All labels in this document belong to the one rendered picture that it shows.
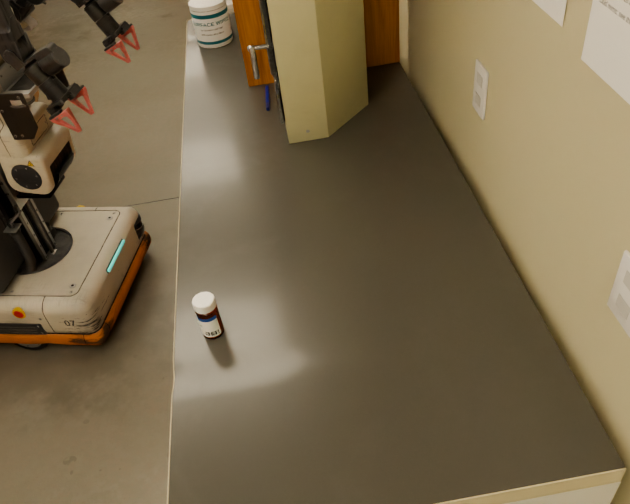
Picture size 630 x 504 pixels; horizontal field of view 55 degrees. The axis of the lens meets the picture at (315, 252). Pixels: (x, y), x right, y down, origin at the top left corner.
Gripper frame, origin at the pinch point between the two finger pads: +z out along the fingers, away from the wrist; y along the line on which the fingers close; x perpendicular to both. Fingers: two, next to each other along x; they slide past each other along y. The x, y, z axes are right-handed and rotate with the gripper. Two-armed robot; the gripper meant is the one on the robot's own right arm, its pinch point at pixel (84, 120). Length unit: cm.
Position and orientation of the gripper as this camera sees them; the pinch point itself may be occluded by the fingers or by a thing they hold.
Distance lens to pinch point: 192.6
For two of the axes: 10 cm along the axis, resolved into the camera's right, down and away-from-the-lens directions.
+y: 1.1, -6.9, 7.2
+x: -8.3, 3.3, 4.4
